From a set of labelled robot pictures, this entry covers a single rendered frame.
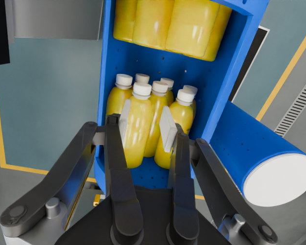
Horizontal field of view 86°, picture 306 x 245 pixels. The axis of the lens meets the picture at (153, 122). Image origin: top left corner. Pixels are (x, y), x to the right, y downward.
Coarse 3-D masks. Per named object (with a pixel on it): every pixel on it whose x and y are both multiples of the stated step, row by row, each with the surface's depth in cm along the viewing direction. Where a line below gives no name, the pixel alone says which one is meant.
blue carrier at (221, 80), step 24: (216, 0) 21; (240, 0) 21; (264, 0) 23; (240, 24) 35; (120, 48) 41; (144, 48) 46; (240, 48) 25; (120, 72) 44; (144, 72) 49; (168, 72) 50; (192, 72) 47; (216, 72) 41; (216, 96) 40; (216, 120) 32; (96, 168) 40; (144, 168) 48
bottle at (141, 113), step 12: (132, 96) 36; (144, 96) 35; (132, 108) 35; (144, 108) 35; (132, 120) 35; (144, 120) 36; (132, 132) 36; (144, 132) 37; (132, 144) 38; (144, 144) 40; (132, 156) 39
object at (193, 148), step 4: (176, 124) 20; (180, 128) 19; (176, 136) 17; (192, 140) 17; (192, 144) 16; (172, 148) 18; (192, 148) 16; (196, 148) 16; (192, 152) 16; (196, 152) 16; (192, 156) 17; (196, 156) 16
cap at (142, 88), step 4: (136, 84) 34; (140, 84) 35; (144, 84) 36; (148, 84) 36; (136, 88) 34; (140, 88) 34; (144, 88) 34; (148, 88) 34; (136, 92) 34; (140, 92) 34; (144, 92) 34; (148, 92) 35
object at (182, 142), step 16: (176, 144) 15; (176, 160) 13; (176, 176) 10; (176, 192) 9; (192, 192) 9; (176, 208) 8; (192, 208) 8; (176, 224) 7; (192, 224) 7; (176, 240) 7; (192, 240) 7
